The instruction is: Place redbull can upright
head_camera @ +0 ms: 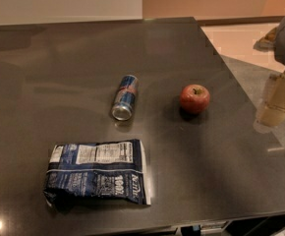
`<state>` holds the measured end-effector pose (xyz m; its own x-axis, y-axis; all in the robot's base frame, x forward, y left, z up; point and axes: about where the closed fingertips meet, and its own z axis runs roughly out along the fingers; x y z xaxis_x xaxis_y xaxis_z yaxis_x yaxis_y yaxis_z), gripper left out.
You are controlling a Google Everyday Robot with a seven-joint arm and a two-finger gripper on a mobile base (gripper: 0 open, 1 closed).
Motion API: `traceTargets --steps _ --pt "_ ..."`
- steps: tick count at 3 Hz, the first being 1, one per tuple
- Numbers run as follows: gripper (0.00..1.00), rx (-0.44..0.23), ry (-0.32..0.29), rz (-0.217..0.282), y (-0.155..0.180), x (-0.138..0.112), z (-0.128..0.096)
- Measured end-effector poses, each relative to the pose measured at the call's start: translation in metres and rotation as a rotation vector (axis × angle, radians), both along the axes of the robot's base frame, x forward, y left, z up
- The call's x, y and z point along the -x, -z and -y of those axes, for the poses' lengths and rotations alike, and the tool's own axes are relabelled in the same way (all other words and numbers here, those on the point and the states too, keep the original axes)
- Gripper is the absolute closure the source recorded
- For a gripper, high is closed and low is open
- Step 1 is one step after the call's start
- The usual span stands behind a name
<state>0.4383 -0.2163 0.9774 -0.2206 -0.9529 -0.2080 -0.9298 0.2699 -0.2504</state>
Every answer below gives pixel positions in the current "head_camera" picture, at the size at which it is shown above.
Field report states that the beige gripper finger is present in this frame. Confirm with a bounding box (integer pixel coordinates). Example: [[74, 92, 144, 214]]
[[257, 70, 285, 127]]

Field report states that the red apple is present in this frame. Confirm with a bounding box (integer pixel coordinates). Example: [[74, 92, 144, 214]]
[[180, 85, 210, 114]]

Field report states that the dark blue chip bag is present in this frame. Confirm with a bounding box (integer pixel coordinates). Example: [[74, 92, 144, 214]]
[[43, 139, 150, 207]]

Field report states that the blue silver redbull can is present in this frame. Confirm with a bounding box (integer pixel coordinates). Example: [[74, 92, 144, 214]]
[[111, 75, 139, 121]]

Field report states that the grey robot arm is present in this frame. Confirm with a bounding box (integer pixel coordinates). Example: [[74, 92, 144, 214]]
[[256, 17, 285, 127]]

